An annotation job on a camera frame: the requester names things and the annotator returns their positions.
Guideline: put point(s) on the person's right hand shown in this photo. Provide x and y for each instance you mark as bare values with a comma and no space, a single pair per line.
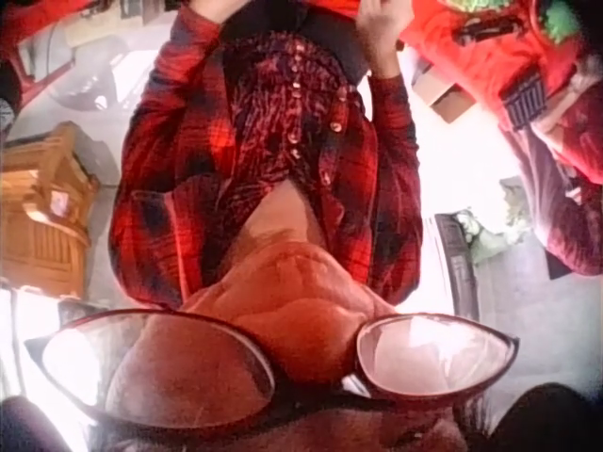
379,42

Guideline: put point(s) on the person's left hand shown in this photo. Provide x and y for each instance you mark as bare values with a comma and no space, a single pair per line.
220,9

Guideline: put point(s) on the orange-red printed cloth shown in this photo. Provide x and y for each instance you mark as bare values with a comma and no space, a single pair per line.
471,61

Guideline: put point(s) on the brown cardboard box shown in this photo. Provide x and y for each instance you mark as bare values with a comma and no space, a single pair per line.
440,92

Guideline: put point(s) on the green cloth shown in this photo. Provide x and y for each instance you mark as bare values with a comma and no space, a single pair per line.
560,21

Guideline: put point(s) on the pale green white bag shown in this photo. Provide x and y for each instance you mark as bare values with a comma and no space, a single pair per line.
494,221

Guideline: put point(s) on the black flat panel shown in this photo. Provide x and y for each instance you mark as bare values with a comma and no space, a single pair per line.
459,263

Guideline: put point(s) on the red plastic chair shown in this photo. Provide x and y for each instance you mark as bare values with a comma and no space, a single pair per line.
42,42

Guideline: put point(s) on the wooden slatted crate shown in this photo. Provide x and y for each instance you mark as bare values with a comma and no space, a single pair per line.
44,207

